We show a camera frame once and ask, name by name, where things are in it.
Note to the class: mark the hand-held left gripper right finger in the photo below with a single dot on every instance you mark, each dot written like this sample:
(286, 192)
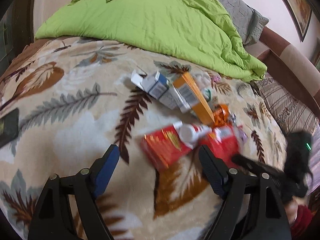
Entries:
(212, 175)

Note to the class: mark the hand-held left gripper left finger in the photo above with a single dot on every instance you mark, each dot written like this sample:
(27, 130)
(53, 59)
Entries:
(107, 170)

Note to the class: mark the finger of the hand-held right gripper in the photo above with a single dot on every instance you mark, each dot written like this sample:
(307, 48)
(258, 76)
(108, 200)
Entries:
(252, 166)

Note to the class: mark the red snack packet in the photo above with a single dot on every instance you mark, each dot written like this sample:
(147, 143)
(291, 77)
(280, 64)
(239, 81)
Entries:
(222, 140)

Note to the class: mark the white plastic tube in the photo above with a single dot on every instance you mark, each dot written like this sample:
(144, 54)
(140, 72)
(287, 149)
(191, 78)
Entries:
(190, 131)

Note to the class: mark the red carton box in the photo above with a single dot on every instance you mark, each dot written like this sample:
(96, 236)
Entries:
(162, 150)

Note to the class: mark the person's right forearm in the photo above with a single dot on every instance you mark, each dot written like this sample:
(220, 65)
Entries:
(303, 217)

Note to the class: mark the purple wrapper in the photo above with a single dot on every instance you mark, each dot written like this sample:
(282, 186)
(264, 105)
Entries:
(243, 136)

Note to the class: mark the striped brown cushion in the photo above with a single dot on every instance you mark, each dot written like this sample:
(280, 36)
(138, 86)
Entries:
(287, 105)

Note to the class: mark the orange crumpled wrapper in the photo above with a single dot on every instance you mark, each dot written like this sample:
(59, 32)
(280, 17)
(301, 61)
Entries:
(221, 116)

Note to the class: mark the leaf print blanket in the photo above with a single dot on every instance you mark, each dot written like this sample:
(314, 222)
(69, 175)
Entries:
(75, 120)

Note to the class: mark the orange white carton box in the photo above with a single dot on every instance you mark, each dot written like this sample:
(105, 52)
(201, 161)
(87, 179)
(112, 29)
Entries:
(192, 90)

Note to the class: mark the white plastic bag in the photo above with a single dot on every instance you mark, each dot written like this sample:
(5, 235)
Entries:
(202, 81)

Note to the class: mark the small pink wrapper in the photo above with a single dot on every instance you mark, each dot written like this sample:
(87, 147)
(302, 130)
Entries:
(215, 79)

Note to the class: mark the blue white carton box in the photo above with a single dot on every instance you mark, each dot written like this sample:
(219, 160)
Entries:
(158, 90)

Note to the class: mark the brown beige bed headboard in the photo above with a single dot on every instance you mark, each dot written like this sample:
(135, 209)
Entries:
(287, 62)

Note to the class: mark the black phone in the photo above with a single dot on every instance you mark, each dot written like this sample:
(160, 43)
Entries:
(8, 127)

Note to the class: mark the green comforter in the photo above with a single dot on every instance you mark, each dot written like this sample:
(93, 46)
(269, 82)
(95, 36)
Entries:
(150, 22)

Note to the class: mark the grey quilted pillow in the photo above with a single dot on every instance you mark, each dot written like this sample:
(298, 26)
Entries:
(240, 12)

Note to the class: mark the glass wardrobe door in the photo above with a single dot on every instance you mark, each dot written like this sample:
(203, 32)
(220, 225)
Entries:
(6, 37)

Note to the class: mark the framed wall picture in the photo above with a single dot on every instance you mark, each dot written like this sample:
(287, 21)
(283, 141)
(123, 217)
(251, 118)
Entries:
(297, 7)

